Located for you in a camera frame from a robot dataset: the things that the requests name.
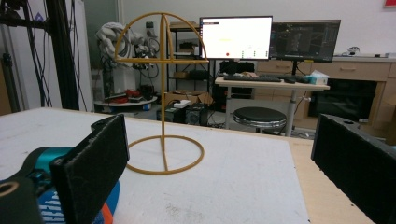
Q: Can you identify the blue printed cap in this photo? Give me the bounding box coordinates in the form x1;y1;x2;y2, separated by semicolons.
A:
18;146;121;224

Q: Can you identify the open cardboard box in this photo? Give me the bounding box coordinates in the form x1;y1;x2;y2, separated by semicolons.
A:
163;90;215;107

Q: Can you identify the round white platform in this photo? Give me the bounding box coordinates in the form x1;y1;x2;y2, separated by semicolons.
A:
93;88;159;109

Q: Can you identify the black built-in oven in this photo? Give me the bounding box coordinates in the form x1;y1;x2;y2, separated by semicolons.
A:
307;77;378;123

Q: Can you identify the light wooden cabinet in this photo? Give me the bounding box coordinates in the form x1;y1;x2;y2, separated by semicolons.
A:
255;55;396;146

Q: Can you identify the monitor with white screen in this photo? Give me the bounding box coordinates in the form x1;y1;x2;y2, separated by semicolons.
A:
199;15;274;61

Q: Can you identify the wooden standing desk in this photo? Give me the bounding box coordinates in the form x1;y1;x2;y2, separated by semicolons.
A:
214;76;331;138

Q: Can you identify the black keyboard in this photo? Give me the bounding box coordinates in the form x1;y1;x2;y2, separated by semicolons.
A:
222;74;283;83

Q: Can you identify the black metal frame stand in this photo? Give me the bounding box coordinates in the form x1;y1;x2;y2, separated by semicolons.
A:
0;0;80;112

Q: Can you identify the monitor with dark screen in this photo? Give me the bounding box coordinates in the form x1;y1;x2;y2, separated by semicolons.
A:
270;19;342;77

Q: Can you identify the yellow wire hat stand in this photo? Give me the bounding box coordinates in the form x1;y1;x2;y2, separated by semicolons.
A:
114;11;210;176

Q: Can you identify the black computer case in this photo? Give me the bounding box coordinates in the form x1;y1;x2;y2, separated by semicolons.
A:
156;102;210;127

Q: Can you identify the black shelf rack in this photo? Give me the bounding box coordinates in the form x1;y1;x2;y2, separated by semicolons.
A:
165;21;217;94

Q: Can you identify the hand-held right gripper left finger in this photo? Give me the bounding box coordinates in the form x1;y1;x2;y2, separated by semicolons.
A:
49;114;131;224

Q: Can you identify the white robot arm with cables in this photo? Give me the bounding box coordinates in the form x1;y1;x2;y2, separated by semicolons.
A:
95;21;163;69

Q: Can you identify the round black stool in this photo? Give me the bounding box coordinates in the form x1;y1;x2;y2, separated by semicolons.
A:
232;106;288;134

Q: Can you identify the white table mat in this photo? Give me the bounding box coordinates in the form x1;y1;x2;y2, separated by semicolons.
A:
0;106;312;224

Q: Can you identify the tissue box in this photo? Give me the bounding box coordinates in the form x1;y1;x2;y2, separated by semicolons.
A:
305;69;331;86

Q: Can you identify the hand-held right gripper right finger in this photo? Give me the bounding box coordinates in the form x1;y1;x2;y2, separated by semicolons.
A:
310;113;396;224

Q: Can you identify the white power adapter box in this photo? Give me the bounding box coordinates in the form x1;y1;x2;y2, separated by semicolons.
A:
173;99;191;109

